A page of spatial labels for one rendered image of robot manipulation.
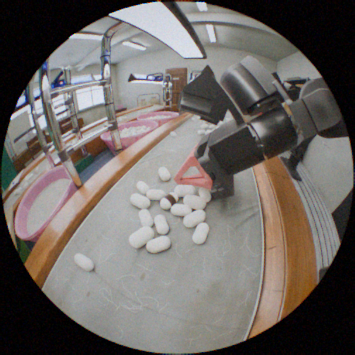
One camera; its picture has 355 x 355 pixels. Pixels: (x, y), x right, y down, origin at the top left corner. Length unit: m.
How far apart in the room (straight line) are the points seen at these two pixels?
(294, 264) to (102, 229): 0.30
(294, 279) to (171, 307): 0.16
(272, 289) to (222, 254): 0.10
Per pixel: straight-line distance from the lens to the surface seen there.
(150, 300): 0.17
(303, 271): 0.23
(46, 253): 0.25
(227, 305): 0.18
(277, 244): 0.21
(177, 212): 0.18
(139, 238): 0.16
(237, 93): 0.17
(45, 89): 0.26
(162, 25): 0.24
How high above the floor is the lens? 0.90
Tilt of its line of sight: 40 degrees down
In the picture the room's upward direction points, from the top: straight up
